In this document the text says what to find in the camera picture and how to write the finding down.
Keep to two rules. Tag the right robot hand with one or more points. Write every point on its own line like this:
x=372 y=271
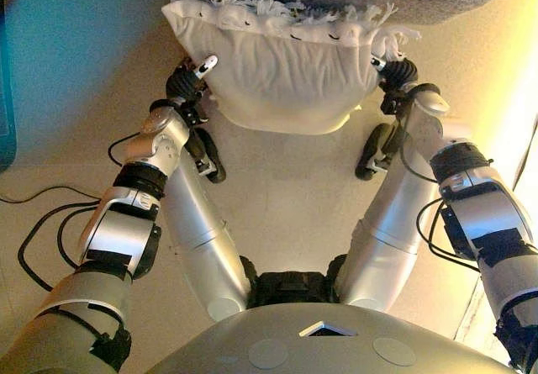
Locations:
x=399 y=73

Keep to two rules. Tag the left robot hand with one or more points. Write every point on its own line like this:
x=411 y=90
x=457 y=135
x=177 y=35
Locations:
x=185 y=82

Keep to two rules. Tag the white fringed cushion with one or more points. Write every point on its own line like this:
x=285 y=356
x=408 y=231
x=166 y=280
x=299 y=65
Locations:
x=286 y=75

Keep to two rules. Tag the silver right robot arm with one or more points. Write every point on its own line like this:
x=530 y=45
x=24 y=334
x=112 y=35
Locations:
x=483 y=206

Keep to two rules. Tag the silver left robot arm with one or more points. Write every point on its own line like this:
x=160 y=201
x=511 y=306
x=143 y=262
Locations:
x=122 y=222

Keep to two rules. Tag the black left robot foot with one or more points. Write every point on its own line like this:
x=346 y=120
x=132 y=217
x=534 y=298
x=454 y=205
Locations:
x=208 y=147

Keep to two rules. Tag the black robot foot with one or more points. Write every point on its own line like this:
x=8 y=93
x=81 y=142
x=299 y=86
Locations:
x=374 y=147
x=208 y=147

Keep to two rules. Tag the black right robot foot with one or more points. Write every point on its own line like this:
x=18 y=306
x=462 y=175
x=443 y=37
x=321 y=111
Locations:
x=374 y=147

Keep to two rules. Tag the silver left robot leg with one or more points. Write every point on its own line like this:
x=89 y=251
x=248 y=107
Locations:
x=202 y=231

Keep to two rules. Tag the blue floor mat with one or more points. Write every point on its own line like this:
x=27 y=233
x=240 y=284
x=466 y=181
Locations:
x=6 y=96

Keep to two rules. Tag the black robot waist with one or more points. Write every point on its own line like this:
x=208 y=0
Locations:
x=294 y=286

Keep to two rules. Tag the grey robot torso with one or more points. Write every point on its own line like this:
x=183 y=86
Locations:
x=319 y=349

